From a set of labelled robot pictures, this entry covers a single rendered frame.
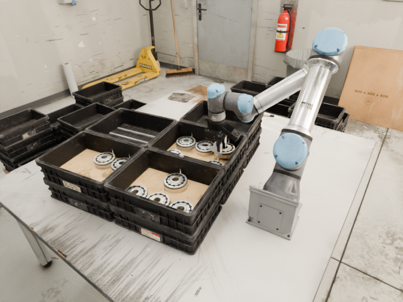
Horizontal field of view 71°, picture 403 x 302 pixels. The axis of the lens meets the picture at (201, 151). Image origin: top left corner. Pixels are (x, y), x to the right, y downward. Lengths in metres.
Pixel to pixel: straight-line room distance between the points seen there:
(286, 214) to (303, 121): 0.36
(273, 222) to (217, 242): 0.24
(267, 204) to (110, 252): 0.65
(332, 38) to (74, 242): 1.27
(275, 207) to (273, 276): 0.25
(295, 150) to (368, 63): 2.91
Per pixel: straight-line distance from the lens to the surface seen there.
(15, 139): 2.68
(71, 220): 1.43
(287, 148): 1.04
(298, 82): 1.29
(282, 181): 1.17
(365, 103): 3.91
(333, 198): 1.51
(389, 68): 3.86
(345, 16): 4.00
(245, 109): 1.16
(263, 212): 1.21
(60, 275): 2.18
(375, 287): 2.16
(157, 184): 1.29
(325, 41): 1.18
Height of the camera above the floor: 1.65
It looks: 34 degrees down
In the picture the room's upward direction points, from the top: 1 degrees counter-clockwise
